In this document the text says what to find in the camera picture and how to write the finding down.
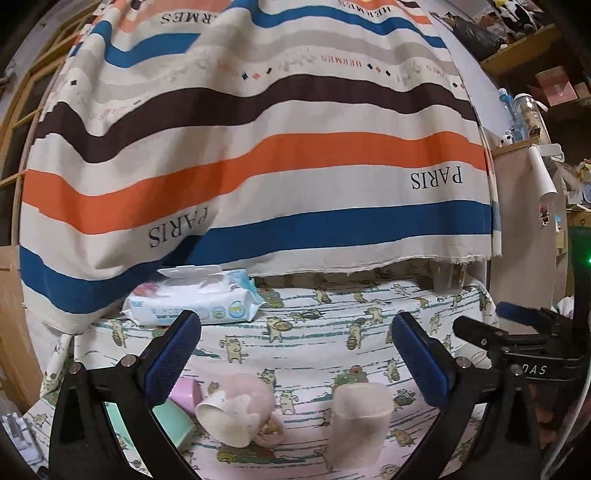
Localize purple plastic cup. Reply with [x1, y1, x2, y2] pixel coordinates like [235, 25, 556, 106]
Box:
[167, 376, 204, 417]

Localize pink cup with handle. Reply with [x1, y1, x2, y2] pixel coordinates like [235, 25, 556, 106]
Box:
[195, 373, 286, 448]

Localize cartoon printed cloth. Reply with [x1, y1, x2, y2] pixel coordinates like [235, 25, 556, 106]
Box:
[23, 265, 498, 480]

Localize wooden shelf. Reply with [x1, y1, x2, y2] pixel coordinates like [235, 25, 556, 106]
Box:
[480, 23, 591, 75]

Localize wooden lattice frame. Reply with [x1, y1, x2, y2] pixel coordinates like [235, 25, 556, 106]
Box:
[0, 0, 112, 188]

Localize clear bottle with white cap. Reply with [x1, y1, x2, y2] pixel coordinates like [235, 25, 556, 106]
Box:
[513, 93, 544, 139]

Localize translucent plastic cup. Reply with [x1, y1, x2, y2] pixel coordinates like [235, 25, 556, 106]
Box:
[324, 381, 394, 474]

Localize wet wipes pack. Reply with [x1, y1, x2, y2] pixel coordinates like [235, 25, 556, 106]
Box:
[121, 264, 267, 326]

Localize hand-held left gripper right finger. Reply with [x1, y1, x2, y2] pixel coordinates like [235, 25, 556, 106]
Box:
[390, 310, 541, 480]

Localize mint green plastic cup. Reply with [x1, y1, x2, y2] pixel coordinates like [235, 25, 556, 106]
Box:
[103, 399, 197, 449]

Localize pink box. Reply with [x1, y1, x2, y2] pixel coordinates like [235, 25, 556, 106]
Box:
[534, 65, 579, 107]

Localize blue water bottle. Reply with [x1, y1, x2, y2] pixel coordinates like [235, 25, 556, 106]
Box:
[498, 88, 525, 144]

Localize striped cloth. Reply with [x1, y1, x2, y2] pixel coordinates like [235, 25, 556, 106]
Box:
[18, 0, 504, 334]

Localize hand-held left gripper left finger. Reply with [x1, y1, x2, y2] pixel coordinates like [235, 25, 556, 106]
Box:
[48, 309, 204, 480]

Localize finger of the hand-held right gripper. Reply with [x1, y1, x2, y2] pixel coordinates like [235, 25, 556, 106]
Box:
[495, 301, 555, 329]
[452, 316, 509, 354]

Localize wooden panel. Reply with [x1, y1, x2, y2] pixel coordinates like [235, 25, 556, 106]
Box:
[0, 244, 45, 413]

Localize dark bag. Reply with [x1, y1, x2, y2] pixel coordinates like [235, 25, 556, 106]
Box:
[450, 18, 507, 62]

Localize white paper cone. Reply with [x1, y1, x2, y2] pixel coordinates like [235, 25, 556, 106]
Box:
[527, 144, 559, 200]

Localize plush toys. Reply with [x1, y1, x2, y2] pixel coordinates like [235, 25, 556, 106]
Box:
[488, 0, 542, 34]

